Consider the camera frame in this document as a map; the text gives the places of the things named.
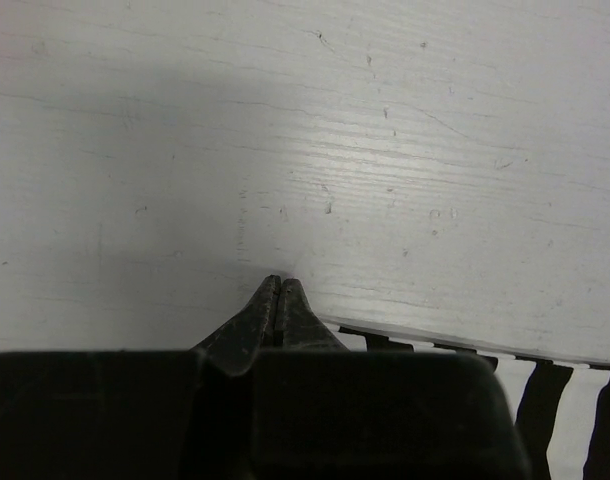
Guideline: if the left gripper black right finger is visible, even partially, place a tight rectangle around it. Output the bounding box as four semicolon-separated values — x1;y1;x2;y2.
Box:
250;279;531;479

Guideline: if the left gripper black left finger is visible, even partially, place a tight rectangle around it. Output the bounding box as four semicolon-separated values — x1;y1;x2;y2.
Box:
0;275;279;479

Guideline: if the black white striped tank top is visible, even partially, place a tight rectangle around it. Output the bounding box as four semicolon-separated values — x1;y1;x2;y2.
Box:
332;326;610;479

